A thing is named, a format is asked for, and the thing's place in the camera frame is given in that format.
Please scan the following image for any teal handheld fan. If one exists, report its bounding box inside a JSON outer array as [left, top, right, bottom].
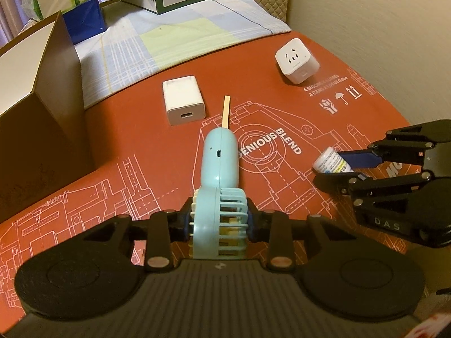
[[190, 128, 249, 259]]

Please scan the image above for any red printed cardboard sheet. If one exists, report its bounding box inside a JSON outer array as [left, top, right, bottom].
[[0, 30, 451, 338]]

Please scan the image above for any thin wooden stick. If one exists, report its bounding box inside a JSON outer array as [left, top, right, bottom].
[[221, 95, 231, 129]]

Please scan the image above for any pink curtain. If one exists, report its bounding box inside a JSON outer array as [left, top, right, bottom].
[[0, 0, 39, 46]]

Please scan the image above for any white cube socket adapter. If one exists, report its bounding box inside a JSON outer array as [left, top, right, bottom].
[[275, 37, 320, 85]]

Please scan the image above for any brown cardboard box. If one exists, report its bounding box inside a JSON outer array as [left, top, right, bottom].
[[0, 10, 96, 224]]

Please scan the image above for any white flat charger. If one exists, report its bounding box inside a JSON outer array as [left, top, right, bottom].
[[163, 75, 206, 126]]

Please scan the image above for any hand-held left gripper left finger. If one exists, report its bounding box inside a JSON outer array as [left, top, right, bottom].
[[81, 199, 194, 272]]

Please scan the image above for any checked bedsheet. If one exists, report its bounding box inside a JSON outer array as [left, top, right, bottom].
[[74, 0, 293, 110]]

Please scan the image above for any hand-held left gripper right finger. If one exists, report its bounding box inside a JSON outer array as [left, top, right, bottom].
[[247, 199, 356, 272]]

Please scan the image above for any blue box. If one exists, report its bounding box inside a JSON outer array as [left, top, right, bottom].
[[63, 0, 106, 45]]

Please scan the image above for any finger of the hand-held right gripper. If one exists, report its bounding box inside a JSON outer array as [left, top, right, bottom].
[[337, 120, 451, 172], [313, 172, 433, 206]]

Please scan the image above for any small white pill bottle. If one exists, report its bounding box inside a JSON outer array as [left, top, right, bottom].
[[313, 147, 356, 174]]

